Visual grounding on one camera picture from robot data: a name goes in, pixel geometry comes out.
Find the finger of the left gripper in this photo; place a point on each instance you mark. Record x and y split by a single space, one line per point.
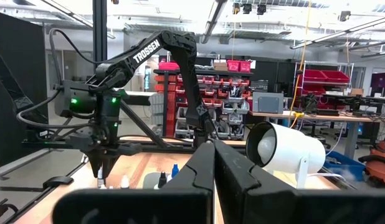
110 161
95 163

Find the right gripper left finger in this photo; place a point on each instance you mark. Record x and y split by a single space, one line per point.
192 186

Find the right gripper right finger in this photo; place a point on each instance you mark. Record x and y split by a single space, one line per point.
242 193

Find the small dark teal coloring bottle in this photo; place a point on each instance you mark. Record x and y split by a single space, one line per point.
100 180

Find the large blue candy color bottle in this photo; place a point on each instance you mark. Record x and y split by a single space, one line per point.
175 171

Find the small red sunset coloring bottle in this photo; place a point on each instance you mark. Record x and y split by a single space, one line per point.
102 187

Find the small maroon food coloring bottle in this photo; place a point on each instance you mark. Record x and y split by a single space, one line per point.
125 183

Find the large black candy color bottle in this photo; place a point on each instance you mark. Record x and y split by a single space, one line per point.
162 180

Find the grey plastic storage bin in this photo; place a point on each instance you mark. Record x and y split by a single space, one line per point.
150 182

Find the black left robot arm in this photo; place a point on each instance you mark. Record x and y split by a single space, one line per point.
145 51

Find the black table clamp foot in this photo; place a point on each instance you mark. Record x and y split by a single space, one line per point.
57 182

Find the white spotlight lamp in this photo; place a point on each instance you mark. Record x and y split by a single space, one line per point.
292 152

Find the grey metal box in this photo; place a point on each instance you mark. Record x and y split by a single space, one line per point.
267 102

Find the red grey parts bin rack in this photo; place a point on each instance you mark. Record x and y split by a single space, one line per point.
211 93

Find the blue plastic crate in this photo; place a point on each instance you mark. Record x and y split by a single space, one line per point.
345 163

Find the black fabric divider screen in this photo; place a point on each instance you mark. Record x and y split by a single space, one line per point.
21 62

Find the wooden work table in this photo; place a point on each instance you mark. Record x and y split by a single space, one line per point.
329 118

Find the orange black shop vacuum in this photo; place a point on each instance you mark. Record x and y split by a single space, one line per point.
379 168

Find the shelf with red bins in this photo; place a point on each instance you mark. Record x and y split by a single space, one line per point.
323 76

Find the dark computer monitor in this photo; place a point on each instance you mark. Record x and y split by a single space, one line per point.
381 80

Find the black aluminium table frame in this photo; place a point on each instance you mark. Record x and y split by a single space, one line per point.
167 149

